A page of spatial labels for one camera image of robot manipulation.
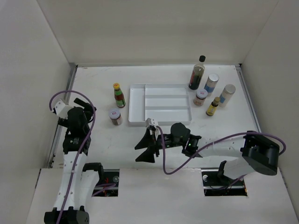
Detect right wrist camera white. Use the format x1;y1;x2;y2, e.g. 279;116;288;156
145;118;158;128

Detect light spice jar white lid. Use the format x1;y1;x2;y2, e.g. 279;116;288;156
193;89;208;106

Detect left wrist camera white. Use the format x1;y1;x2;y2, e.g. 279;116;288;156
51;99;73;119

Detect green label chili sauce bottle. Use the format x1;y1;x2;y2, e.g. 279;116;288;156
113;83;126;108

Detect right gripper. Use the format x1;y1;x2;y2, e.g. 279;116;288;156
135;128;185;163

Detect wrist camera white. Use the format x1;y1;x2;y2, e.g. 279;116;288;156
145;118;158;128
51;99;73;119

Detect dark spice jar white lid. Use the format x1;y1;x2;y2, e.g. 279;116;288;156
108;108;122;126

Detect blue label white canister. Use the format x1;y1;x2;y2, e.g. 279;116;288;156
219;84;236;107
204;74;219;96

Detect tall dark soy sauce bottle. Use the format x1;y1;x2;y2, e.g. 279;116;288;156
189;55;206;90

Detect small yellow label bottle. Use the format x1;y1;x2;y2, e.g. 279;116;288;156
206;97;220;116

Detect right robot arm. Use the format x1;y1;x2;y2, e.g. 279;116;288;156
135;123;285;186

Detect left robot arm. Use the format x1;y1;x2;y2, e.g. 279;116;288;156
44;98;105;224

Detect white divided tray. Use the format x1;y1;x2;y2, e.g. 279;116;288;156
128;84;192;126

